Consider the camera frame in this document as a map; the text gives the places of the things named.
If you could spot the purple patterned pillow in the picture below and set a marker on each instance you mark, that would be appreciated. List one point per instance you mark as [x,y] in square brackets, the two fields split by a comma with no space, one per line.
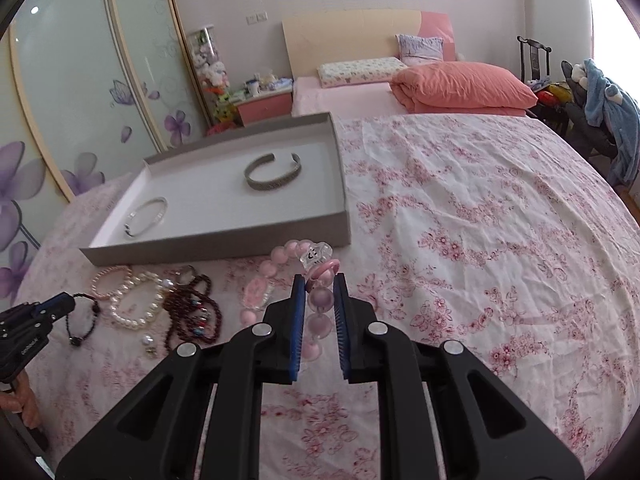
[420,50]

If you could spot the white plush toy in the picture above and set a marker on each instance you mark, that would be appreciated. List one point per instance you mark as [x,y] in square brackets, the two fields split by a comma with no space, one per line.
[580,72]

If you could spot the clear tube of plush toys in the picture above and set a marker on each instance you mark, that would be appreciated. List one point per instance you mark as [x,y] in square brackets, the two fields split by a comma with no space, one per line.
[210,65]

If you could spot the yellow green plush toy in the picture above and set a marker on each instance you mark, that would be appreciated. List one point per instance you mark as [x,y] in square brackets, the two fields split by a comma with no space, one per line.
[223,110]

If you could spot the blue fleece robe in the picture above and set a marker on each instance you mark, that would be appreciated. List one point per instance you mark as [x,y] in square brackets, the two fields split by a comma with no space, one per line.
[610,105]

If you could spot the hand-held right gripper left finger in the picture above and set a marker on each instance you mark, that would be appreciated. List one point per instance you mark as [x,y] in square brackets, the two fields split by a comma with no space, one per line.
[299,330]

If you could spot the colourful toys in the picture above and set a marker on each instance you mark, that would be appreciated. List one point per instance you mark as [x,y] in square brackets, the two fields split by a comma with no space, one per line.
[555,92]

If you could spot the cream and pink headboard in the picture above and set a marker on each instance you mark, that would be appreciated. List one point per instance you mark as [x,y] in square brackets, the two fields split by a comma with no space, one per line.
[340,35]

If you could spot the person's left hand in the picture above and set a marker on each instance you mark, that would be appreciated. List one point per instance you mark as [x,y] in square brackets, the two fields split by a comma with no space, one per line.
[17,402]

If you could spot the nightstand clutter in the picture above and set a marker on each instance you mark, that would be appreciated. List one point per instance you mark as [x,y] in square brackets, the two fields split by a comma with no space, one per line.
[275,82]

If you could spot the grey shallow cardboard box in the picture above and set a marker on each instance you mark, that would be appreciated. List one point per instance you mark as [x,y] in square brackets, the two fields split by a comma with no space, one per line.
[225,210]

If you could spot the white cup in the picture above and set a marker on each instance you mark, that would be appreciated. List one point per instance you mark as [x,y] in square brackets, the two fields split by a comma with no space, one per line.
[253,89]

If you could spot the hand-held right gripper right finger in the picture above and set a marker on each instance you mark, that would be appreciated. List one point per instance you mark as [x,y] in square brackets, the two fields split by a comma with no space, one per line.
[342,330]

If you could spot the small pearl pendant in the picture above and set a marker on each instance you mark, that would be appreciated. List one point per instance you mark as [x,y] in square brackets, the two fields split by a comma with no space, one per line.
[149,344]

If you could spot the white wall socket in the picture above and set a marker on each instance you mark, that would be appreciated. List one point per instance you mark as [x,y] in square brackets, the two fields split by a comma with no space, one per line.
[256,18]

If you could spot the grey chair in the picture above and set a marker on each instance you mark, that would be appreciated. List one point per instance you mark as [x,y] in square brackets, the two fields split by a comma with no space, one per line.
[575,95]

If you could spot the pink floral bedsheet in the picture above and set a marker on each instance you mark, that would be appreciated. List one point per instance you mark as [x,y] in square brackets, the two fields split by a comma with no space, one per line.
[475,260]

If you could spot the plain pink bed sheet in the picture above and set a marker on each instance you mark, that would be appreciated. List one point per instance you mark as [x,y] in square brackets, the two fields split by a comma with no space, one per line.
[340,97]

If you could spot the floral sliding door wardrobe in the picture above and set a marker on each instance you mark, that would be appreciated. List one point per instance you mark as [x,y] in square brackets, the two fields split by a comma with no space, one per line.
[65,85]

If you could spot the cream patterned pillow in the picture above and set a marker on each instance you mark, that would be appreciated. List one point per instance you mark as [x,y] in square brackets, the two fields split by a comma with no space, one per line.
[360,70]

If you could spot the pink and cream nightstand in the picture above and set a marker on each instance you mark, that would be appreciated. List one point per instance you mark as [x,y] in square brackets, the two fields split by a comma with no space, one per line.
[265,107]

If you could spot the thin silver bangle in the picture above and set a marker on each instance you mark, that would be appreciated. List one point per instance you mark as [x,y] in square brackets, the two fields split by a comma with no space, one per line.
[131,231]

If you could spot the folded coral duvet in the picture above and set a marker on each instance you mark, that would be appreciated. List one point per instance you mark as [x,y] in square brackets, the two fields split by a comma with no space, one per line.
[460,85]

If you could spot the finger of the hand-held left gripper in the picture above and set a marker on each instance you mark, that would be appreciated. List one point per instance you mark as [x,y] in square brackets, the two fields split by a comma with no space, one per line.
[57,305]

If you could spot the dark wooden chair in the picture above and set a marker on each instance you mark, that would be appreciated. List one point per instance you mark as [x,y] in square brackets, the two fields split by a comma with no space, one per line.
[534,60]

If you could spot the red plastic bag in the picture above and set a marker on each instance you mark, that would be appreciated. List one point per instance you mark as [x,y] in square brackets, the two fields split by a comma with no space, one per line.
[220,129]

